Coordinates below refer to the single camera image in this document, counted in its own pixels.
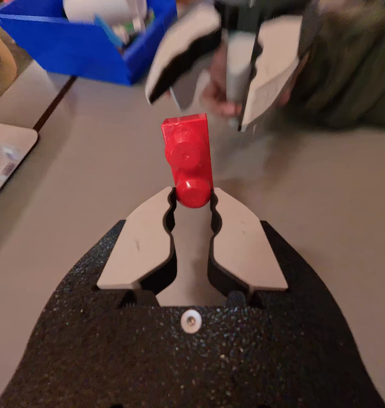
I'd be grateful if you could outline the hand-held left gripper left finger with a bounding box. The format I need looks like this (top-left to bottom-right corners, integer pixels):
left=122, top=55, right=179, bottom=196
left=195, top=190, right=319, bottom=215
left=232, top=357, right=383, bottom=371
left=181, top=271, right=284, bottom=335
left=96, top=186, right=178, bottom=292

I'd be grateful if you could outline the person's right hand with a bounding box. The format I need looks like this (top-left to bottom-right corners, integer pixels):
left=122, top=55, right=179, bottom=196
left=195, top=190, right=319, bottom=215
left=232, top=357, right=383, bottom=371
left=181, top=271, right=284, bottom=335
left=201, top=48, right=303, bottom=118

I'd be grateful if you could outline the white cylinder roll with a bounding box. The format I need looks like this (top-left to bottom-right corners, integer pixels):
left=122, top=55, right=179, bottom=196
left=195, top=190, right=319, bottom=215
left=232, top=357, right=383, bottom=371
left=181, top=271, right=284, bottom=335
left=63, top=0, right=148, bottom=24

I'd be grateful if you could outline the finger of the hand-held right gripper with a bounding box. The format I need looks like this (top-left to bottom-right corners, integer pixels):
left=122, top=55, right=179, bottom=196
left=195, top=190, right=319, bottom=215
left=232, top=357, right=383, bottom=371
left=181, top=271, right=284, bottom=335
left=145, top=5, right=222, bottom=111
left=237, top=16, right=303, bottom=133

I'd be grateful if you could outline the person's right forearm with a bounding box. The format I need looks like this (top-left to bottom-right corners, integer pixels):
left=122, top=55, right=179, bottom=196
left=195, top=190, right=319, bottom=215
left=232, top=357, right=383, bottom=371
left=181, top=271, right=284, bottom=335
left=275, top=0, right=385, bottom=129

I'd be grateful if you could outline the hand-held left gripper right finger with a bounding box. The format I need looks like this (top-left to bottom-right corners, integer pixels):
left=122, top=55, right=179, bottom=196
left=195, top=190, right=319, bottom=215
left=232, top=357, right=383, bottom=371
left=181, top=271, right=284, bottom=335
left=207, top=187, right=289, bottom=297

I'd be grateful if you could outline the red building block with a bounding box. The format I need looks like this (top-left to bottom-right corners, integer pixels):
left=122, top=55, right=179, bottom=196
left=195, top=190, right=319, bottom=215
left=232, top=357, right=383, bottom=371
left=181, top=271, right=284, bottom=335
left=161, top=113, right=215, bottom=209

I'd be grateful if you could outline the white rounded base board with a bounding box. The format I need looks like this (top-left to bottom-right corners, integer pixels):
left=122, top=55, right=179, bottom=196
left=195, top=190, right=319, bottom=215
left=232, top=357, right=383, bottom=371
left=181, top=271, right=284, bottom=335
left=0, top=123, right=39, bottom=204

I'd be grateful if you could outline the blue storage bin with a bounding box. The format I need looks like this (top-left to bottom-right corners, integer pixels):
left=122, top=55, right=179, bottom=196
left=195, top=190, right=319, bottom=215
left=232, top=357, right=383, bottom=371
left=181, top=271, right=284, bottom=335
left=0, top=0, right=178, bottom=86

